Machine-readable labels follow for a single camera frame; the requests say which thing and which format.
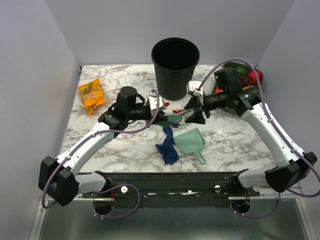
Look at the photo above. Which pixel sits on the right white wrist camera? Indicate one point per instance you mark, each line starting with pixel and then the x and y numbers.
pixel 193 88

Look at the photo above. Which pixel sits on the purple grape bunch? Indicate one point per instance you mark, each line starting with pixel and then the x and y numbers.
pixel 245 80

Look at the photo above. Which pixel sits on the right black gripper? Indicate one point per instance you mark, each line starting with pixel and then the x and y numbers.
pixel 197 117

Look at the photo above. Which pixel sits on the dark blue cloth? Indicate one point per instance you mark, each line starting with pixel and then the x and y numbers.
pixel 166 149

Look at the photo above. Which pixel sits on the black plastic trash bin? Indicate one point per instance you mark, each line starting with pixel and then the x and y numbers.
pixel 174 60

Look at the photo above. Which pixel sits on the green plastic dustpan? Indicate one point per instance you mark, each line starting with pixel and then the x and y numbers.
pixel 191 142

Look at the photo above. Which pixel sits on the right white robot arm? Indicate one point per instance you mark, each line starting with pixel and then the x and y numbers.
pixel 292 162

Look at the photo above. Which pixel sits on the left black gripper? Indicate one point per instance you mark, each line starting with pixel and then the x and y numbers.
pixel 160 117

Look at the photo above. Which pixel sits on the aluminium rail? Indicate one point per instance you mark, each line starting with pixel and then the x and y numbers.
pixel 264 193

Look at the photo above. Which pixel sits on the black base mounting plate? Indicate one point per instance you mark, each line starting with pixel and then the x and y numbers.
pixel 176 189

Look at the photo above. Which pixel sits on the red apple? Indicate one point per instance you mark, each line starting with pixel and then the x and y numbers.
pixel 256 76

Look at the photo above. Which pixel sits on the dark grey fruit tray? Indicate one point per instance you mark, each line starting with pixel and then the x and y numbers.
pixel 233 65

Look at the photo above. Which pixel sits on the green lime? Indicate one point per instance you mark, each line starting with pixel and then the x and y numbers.
pixel 241 71

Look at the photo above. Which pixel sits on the red paper scrap right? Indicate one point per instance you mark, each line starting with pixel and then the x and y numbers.
pixel 178 111

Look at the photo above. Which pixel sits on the green hand brush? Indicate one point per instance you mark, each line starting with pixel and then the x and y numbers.
pixel 167 119

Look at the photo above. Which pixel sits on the orange snack bag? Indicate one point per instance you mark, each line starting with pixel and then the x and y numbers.
pixel 91 95

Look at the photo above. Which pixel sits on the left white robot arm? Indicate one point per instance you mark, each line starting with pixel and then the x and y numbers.
pixel 59 177

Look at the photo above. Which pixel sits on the orange spiky fruit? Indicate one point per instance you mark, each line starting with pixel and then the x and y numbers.
pixel 248 87

